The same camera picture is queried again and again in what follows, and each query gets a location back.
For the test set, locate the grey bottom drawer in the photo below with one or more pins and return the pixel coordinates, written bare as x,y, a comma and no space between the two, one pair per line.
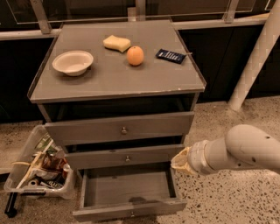
128,191

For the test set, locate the white paper bowl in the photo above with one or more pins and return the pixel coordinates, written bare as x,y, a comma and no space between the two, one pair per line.
73,63

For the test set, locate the grey top drawer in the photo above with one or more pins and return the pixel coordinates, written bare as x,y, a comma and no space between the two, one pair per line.
123,128

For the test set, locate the orange fruit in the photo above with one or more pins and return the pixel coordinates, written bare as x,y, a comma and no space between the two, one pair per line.
135,55

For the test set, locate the grey drawer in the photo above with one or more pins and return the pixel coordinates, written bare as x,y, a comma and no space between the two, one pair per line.
128,191
123,128
121,157

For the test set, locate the metal railing with glass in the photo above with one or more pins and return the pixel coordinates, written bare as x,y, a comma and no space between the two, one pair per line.
37,19

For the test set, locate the clear plastic storage bin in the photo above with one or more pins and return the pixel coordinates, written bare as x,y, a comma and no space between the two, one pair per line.
28,178

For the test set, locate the grey middle drawer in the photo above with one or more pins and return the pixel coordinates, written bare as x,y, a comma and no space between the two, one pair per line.
121,157

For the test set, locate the yellow sponge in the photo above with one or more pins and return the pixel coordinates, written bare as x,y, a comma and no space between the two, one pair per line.
116,43

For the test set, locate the brown snack bag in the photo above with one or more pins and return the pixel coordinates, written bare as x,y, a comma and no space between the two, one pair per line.
53,163

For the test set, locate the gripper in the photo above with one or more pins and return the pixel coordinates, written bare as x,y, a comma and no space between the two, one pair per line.
194,157

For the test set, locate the grey drawer cabinet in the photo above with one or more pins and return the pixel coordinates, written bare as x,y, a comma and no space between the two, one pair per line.
111,86

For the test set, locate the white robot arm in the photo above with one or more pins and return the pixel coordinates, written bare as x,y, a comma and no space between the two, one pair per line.
244,147

